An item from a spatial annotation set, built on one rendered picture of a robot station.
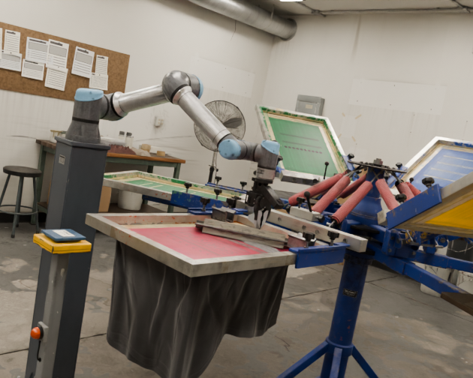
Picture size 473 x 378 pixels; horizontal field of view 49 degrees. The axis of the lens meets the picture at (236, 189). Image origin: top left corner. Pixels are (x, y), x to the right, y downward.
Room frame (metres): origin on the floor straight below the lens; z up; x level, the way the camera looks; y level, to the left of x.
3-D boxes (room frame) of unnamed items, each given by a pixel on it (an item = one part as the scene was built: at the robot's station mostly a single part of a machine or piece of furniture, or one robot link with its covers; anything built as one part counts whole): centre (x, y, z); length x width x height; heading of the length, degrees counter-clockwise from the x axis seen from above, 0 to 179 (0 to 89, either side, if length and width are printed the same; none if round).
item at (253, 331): (1.71, -0.09, 0.74); 0.46 x 0.04 x 0.42; 137
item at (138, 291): (1.68, 0.23, 0.74); 0.45 x 0.03 x 0.43; 47
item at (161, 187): (2.87, 0.19, 1.05); 1.08 x 0.61 x 0.23; 77
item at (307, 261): (1.88, -0.34, 0.98); 0.30 x 0.05 x 0.07; 137
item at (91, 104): (2.29, 0.70, 1.37); 0.13 x 0.12 x 0.14; 156
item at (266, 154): (2.07, -0.10, 1.30); 0.09 x 0.08 x 0.11; 66
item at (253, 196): (2.07, -0.10, 1.14); 0.09 x 0.08 x 0.12; 47
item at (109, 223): (1.89, 0.03, 0.97); 0.79 x 0.58 x 0.04; 137
